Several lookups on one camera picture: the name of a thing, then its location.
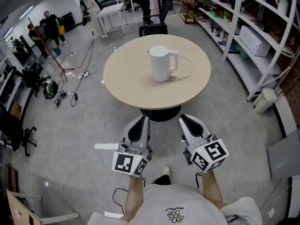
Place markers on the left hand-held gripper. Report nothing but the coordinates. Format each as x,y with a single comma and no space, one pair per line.
127,159

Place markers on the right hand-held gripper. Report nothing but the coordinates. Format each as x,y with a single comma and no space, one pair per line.
208,155

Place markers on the white power strip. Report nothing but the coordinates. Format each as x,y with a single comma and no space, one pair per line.
84,74

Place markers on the person's left forearm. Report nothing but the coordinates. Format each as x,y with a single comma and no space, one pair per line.
135,197

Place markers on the black office chair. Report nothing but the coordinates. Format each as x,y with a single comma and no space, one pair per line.
155,24
32,77
14,130

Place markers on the small white table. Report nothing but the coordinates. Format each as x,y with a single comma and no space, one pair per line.
112,9

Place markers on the white metal shelving unit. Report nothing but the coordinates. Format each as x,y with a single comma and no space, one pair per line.
264,62

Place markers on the red tripod stand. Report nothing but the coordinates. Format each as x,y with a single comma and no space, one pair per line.
50,48

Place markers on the white microwave oven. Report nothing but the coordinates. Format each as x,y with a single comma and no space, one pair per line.
254,41

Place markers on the black power adapter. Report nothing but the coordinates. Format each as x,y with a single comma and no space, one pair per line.
75,97

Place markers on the person's black shorts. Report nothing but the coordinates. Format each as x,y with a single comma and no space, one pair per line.
161,180

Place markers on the pink hanging garment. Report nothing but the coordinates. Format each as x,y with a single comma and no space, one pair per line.
154,1

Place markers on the grey cabinet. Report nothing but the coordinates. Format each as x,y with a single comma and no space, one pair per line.
284,153

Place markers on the white flower print shirt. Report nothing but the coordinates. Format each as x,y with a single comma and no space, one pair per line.
178,205

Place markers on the white electric kettle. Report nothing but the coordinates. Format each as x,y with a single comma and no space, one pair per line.
160,64

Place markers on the person's right forearm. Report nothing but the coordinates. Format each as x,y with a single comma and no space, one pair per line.
212,187

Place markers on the white trash bin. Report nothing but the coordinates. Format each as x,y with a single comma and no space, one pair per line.
264,99

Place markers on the wooden trolley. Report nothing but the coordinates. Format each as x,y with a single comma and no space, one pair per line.
187,10

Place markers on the person's white shoe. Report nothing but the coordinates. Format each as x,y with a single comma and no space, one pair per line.
166,170

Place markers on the round wooden table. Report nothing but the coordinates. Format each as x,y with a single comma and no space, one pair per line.
131,78

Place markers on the white paper sheet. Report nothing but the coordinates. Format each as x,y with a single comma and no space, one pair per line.
106,146

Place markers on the blue bucket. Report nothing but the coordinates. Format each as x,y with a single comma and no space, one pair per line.
57,51

